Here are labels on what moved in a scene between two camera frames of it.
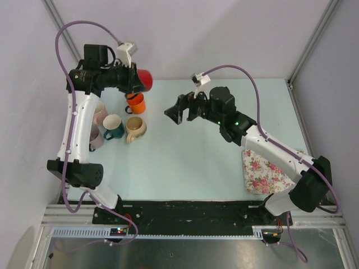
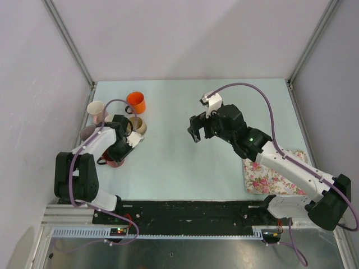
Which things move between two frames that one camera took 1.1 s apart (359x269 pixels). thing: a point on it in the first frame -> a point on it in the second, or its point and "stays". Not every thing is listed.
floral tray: x=262 y=177 stays
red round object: x=146 y=78 -> x=105 y=159
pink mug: x=101 y=112 stays
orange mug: x=137 y=103 stays
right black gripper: x=189 y=100 -> x=199 y=121
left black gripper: x=133 y=84 -> x=119 y=157
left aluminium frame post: x=63 y=33 stays
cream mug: x=135 y=127 stays
